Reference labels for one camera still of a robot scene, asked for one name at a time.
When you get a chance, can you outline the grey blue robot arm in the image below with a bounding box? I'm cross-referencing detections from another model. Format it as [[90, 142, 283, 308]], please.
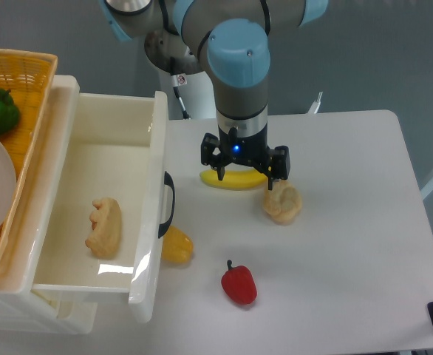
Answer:
[[100, 1, 328, 183]]

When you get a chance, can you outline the croissant bread in drawer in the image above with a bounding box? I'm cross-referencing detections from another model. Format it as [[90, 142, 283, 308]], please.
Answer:
[[85, 197, 122, 259]]

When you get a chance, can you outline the yellow banana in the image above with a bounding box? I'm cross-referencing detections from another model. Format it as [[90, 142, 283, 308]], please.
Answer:
[[200, 169, 267, 191]]

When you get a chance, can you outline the red bell pepper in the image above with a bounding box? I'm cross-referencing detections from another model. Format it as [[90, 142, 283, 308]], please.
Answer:
[[221, 260, 258, 305]]

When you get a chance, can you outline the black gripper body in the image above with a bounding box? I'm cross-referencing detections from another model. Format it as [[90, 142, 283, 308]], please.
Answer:
[[216, 125, 270, 167]]

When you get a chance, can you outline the round bread roll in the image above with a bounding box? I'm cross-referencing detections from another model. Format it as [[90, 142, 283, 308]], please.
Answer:
[[263, 180, 302, 224]]

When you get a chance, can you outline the white drawer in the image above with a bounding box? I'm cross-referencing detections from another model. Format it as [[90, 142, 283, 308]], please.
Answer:
[[32, 290, 98, 334], [33, 92, 175, 323]]

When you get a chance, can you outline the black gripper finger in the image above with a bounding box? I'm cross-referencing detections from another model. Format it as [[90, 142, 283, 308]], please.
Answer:
[[254, 146, 290, 191], [200, 133, 227, 181]]

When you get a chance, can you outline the white drawer cabinet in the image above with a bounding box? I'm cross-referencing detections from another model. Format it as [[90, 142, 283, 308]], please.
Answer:
[[0, 75, 80, 334]]

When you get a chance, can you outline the yellow bell pepper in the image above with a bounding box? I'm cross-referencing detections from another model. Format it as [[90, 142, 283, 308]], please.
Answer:
[[161, 226, 194, 264]]

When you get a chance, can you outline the orange woven basket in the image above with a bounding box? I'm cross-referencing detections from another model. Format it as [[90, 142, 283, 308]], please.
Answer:
[[0, 49, 58, 261]]

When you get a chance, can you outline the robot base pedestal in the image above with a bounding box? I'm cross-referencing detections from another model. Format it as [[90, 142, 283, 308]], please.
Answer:
[[144, 30, 217, 120]]

